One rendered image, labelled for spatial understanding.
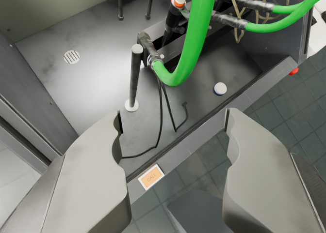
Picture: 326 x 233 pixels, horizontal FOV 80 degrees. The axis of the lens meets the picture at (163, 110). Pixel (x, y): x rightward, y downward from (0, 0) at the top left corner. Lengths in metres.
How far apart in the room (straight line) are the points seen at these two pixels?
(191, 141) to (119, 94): 0.26
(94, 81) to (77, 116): 0.11
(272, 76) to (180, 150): 0.34
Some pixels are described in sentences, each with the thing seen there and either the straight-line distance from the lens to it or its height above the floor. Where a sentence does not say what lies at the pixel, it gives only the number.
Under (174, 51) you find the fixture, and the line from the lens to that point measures 0.50.
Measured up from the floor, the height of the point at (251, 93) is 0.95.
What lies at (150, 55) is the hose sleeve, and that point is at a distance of 0.28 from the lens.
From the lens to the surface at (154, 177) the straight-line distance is 0.44.
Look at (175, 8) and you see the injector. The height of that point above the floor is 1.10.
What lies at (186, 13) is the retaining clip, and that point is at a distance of 0.41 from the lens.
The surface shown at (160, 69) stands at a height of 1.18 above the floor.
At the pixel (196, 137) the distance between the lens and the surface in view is 0.48.
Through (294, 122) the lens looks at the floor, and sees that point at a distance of 1.98.
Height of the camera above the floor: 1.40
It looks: 73 degrees down
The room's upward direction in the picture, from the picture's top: 39 degrees clockwise
